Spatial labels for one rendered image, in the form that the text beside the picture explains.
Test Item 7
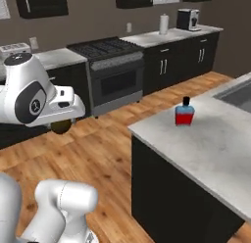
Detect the black steel oven range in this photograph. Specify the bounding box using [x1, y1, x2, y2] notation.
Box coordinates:
[66, 35, 145, 118]

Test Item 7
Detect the black base cupboard run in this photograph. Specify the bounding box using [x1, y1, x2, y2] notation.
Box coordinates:
[142, 31, 221, 97]
[0, 61, 92, 151]

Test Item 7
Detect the white toaster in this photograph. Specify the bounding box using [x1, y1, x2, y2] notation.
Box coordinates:
[0, 42, 32, 61]

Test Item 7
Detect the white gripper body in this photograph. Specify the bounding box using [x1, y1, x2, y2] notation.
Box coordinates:
[41, 95, 87, 127]

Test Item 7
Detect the white paper towel roll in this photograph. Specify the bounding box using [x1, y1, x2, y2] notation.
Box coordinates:
[159, 13, 171, 36]

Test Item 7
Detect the steel sink basin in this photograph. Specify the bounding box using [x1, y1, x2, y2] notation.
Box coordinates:
[213, 77, 251, 114]

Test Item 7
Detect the blue red liquor bottle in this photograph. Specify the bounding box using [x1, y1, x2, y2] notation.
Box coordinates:
[175, 96, 196, 127]

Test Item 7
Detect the black kitchen island cabinet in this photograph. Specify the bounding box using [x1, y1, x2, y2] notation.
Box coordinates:
[130, 134, 247, 243]

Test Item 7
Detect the black silver coffee machine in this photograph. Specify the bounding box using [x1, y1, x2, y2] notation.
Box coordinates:
[176, 8, 202, 32]

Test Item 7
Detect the brown round kiwi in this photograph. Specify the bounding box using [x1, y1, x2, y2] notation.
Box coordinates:
[51, 120, 74, 135]

